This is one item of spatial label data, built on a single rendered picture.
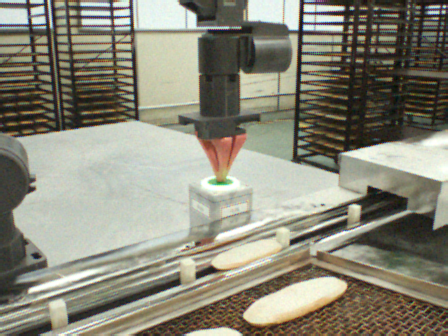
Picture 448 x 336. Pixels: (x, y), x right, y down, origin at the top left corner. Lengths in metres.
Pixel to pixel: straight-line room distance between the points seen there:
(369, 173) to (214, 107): 0.27
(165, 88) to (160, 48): 0.47
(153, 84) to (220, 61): 4.78
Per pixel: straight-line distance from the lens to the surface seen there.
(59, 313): 0.44
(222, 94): 0.59
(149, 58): 5.32
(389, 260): 0.46
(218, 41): 0.58
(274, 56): 0.62
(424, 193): 0.67
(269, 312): 0.34
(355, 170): 0.74
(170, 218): 0.72
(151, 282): 0.49
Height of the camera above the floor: 1.10
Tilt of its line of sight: 17 degrees down
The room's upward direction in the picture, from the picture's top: straight up
